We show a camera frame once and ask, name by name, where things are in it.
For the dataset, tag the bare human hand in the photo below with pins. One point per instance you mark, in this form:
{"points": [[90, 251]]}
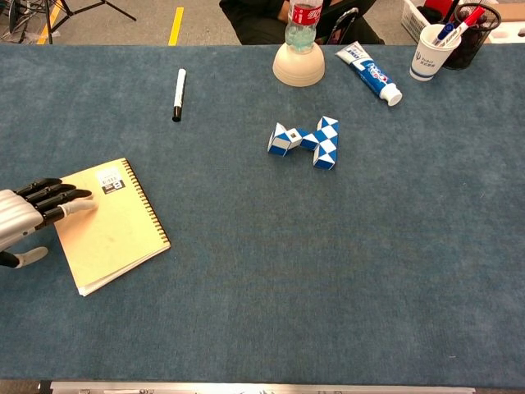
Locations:
{"points": [[284, 11]]}

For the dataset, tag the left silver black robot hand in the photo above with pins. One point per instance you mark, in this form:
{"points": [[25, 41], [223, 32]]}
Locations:
{"points": [[16, 213]]}

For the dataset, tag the plastic bottle with red label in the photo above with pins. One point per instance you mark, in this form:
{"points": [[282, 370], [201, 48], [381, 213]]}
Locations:
{"points": [[302, 24]]}

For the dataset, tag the yellow cover spiral notebook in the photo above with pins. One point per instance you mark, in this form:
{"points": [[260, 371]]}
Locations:
{"points": [[115, 238]]}

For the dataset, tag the person in black clothes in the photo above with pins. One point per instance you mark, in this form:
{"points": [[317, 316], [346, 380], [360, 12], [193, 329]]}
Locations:
{"points": [[250, 24]]}

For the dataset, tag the metal chair armrest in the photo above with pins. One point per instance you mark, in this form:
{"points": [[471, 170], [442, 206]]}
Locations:
{"points": [[342, 22]]}

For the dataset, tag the beige upturned bowl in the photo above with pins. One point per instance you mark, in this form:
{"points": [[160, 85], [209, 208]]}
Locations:
{"points": [[298, 70]]}

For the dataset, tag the blue white toothpaste tube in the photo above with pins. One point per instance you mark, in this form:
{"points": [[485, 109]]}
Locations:
{"points": [[371, 71]]}

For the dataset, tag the yellow floor tape strip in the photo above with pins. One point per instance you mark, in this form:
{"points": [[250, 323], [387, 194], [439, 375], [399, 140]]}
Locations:
{"points": [[50, 22], [176, 26]]}

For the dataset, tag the white plastic basket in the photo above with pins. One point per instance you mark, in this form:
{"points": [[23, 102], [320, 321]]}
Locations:
{"points": [[412, 16]]}

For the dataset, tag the white marker with black cap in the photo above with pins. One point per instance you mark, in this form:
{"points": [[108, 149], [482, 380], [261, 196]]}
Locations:
{"points": [[179, 88]]}

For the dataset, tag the blue white snake puzzle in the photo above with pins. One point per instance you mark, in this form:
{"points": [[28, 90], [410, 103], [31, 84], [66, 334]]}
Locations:
{"points": [[324, 143]]}

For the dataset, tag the white paper cup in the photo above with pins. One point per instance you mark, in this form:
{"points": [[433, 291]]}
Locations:
{"points": [[428, 61]]}

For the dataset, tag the blue cap whiteboard marker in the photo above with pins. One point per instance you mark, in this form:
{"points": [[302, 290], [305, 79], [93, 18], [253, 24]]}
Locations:
{"points": [[445, 32]]}

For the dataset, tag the red cap whiteboard marker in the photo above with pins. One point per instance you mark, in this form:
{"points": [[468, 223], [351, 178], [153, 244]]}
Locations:
{"points": [[467, 22]]}

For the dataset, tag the black mesh pen holder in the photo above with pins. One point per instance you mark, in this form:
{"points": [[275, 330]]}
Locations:
{"points": [[476, 45]]}

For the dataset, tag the black tripod stand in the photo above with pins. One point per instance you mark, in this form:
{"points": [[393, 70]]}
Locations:
{"points": [[74, 10]]}

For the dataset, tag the blue felt table mat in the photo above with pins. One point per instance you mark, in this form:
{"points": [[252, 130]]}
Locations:
{"points": [[262, 254]]}

